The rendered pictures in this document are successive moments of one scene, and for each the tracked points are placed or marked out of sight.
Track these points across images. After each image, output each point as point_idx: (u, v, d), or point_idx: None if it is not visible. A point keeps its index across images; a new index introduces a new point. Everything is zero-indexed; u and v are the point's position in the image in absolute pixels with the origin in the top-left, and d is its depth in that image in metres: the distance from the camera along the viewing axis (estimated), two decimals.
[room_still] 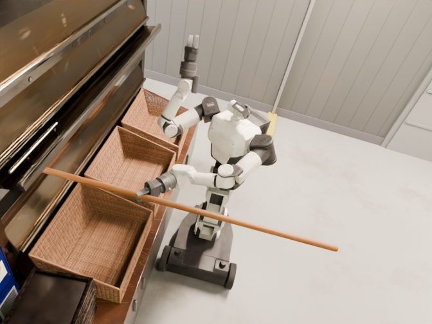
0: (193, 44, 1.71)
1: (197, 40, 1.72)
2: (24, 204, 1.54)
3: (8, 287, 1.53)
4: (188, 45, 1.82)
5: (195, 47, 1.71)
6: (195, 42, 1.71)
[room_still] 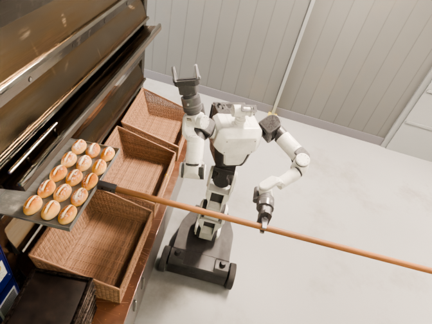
0: (195, 74, 1.46)
1: (196, 69, 1.47)
2: None
3: (8, 287, 1.53)
4: (172, 79, 1.51)
5: (200, 78, 1.47)
6: (197, 71, 1.46)
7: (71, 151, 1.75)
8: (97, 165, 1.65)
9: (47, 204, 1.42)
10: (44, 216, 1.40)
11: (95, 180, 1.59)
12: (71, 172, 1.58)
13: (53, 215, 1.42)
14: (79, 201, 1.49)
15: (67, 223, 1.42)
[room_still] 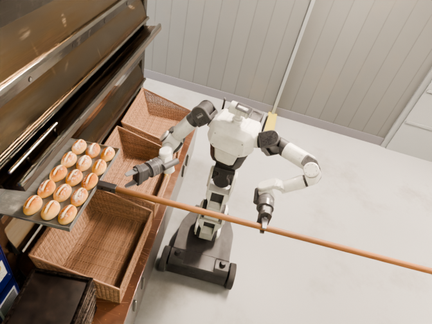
0: (131, 181, 1.71)
1: (130, 185, 1.69)
2: None
3: (8, 287, 1.53)
4: (134, 168, 1.65)
5: (135, 183, 1.73)
6: (130, 184, 1.70)
7: (71, 151, 1.75)
8: (97, 165, 1.65)
9: (47, 204, 1.42)
10: (44, 216, 1.40)
11: (95, 180, 1.59)
12: (71, 172, 1.58)
13: (53, 215, 1.42)
14: (79, 201, 1.49)
15: (67, 223, 1.42)
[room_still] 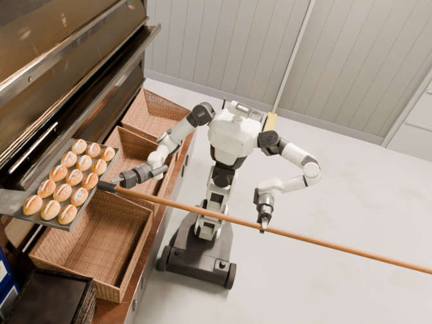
0: None
1: (116, 192, 1.64)
2: None
3: (8, 287, 1.53)
4: (121, 175, 1.61)
5: None
6: None
7: (71, 151, 1.75)
8: (97, 165, 1.65)
9: (47, 204, 1.42)
10: (44, 216, 1.40)
11: (95, 180, 1.59)
12: (71, 172, 1.58)
13: (53, 215, 1.42)
14: (79, 201, 1.49)
15: (67, 223, 1.42)
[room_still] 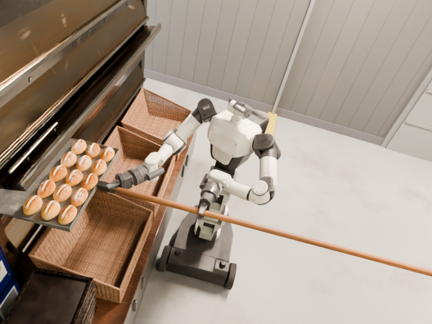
0: None
1: None
2: None
3: (8, 287, 1.53)
4: (116, 180, 1.61)
5: None
6: None
7: (71, 151, 1.75)
8: (97, 165, 1.65)
9: (47, 204, 1.42)
10: (44, 216, 1.40)
11: (95, 180, 1.60)
12: (71, 172, 1.58)
13: (53, 215, 1.42)
14: (79, 201, 1.49)
15: (67, 223, 1.42)
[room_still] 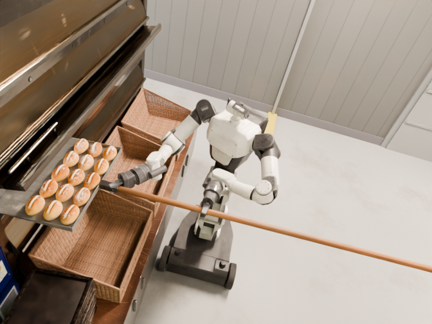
0: None
1: None
2: None
3: (8, 287, 1.53)
4: (119, 179, 1.60)
5: None
6: None
7: (72, 150, 1.75)
8: (99, 164, 1.64)
9: (49, 204, 1.42)
10: (46, 216, 1.40)
11: (98, 180, 1.59)
12: (73, 171, 1.57)
13: (55, 215, 1.42)
14: (81, 201, 1.48)
15: (70, 223, 1.41)
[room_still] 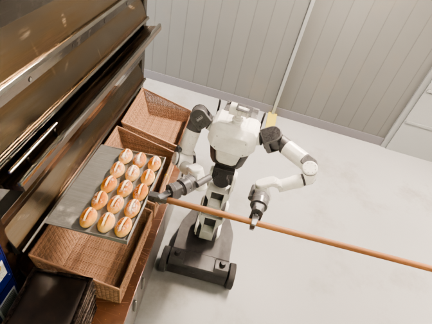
0: None
1: None
2: (24, 204, 1.54)
3: (8, 287, 1.53)
4: (168, 190, 1.59)
5: None
6: None
7: (117, 161, 1.74)
8: (146, 175, 1.63)
9: (103, 216, 1.41)
10: (101, 228, 1.39)
11: (146, 191, 1.58)
12: (123, 183, 1.57)
13: (109, 227, 1.41)
14: (133, 213, 1.48)
15: (124, 235, 1.41)
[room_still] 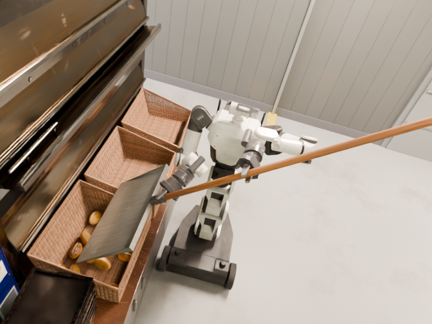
0: None
1: None
2: (24, 204, 1.54)
3: (8, 287, 1.53)
4: (162, 188, 1.59)
5: None
6: (166, 200, 1.61)
7: (131, 188, 1.86)
8: None
9: None
10: None
11: (81, 238, 2.00)
12: None
13: None
14: (75, 254, 1.93)
15: (63, 266, 1.88)
